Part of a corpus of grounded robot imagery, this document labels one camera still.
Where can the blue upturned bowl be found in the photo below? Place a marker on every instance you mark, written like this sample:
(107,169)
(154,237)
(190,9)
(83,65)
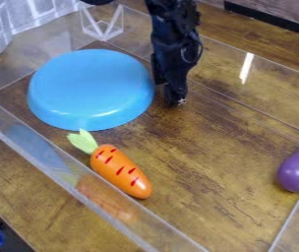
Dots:
(91,89)

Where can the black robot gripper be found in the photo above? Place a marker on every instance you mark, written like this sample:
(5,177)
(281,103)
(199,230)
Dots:
(171,62)

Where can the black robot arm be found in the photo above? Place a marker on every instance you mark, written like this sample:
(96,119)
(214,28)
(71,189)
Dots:
(174,20)

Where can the clear acrylic enclosure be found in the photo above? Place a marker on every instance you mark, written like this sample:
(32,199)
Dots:
(210,152)

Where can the white curtain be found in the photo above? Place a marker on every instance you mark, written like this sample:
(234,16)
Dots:
(21,15)

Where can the orange toy carrot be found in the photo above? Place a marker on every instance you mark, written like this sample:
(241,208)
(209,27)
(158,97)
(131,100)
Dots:
(114,165)

